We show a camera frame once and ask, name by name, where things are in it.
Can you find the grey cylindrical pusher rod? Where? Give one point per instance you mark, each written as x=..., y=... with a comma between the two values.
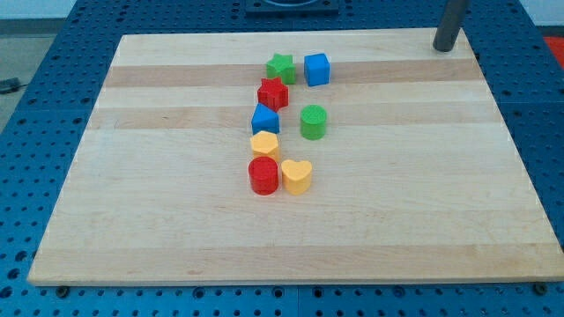
x=450, y=24

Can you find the black device on floor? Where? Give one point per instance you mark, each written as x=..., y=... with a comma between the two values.
x=9, y=85

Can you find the red cylinder block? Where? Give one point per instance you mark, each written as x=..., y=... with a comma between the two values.
x=263, y=175

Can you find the light wooden board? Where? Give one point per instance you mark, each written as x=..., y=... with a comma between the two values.
x=416, y=181

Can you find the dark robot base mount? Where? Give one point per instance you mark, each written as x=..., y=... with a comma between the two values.
x=293, y=7

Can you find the yellow heart block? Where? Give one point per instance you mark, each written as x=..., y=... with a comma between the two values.
x=296, y=176

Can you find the green cylinder block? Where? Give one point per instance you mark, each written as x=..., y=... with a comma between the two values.
x=313, y=122

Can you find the green star block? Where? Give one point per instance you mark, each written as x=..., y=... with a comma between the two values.
x=281, y=66

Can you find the blue cube block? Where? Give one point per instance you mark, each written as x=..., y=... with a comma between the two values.
x=317, y=69

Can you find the blue triangle block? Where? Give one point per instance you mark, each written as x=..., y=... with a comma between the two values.
x=264, y=119

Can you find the yellow hexagon block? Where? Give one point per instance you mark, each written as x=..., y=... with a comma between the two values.
x=265, y=144

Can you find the red star block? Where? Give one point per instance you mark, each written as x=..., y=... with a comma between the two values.
x=273, y=93

